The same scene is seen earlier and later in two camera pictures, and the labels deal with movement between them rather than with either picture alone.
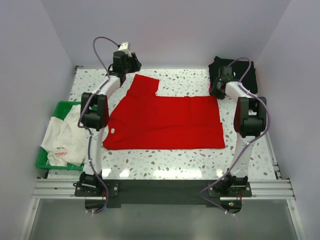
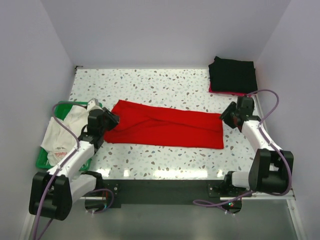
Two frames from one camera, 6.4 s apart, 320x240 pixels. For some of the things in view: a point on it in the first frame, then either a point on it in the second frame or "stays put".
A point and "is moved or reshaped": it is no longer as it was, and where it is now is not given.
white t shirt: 64,140 stays put
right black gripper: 213,92 -> 225,115
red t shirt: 139,119 is moved or reshaped
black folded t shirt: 248,80 stays put
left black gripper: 136,65 -> 113,119
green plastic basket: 61,109 stays put
